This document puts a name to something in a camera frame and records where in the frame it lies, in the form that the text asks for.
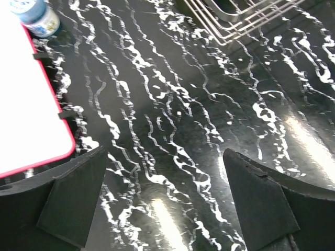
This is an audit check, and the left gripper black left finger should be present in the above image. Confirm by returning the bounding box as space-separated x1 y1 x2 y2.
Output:
1 146 107 250

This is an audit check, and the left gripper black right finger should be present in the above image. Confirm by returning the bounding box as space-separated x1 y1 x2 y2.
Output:
223 149 334 250

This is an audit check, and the pink framed whiteboard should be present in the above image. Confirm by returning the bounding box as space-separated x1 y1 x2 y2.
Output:
1 5 75 178

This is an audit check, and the small blue lidded jar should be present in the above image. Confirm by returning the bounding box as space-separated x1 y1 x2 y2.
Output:
9 0 61 38

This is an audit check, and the metal wire dish rack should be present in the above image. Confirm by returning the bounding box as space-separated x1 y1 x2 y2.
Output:
175 0 304 46

